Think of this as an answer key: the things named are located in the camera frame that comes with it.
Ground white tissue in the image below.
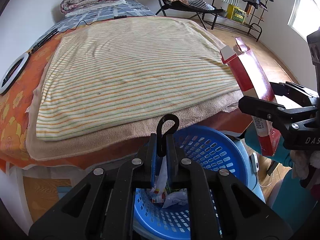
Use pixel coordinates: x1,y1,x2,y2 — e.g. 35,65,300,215
162,189,188,209

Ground white paper wrapper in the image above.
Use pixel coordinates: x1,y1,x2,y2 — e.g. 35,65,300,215
149,157,168,204

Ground red cardboard box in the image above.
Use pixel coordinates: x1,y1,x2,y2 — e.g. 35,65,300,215
220,37,280,157

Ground black hair tie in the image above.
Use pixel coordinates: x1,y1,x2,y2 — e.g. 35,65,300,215
156,113,180,158

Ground blue plastic trash basket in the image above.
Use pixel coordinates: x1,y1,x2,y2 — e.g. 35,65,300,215
132,125,249,240

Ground gloved right hand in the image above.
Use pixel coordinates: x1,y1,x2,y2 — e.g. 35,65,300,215
290,150,319,179

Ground beige fleece blanket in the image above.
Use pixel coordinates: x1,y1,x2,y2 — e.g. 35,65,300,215
24,16,245,163

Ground orange floral bedsheet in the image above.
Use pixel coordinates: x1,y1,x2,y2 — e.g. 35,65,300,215
1,34,252,172

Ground window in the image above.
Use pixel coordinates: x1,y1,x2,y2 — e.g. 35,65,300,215
287,0,319,40

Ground black clothes rack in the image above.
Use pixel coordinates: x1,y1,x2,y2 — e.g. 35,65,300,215
211,0,274,41

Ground yellow plastic crate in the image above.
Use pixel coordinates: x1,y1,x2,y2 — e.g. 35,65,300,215
226,4,247,24

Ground striped yellow towel blanket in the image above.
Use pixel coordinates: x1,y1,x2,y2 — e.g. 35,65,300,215
36,16,241,142

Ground black folding chair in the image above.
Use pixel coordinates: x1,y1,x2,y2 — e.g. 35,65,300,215
156,0,223,29

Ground clothes on chair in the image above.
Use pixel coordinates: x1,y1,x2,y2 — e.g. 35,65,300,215
166,0,215,11

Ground blue checkered bedsheet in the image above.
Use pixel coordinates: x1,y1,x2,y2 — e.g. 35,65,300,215
49,0,155,32

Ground white ring light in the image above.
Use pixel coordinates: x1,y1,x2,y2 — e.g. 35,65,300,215
0,53,30,95

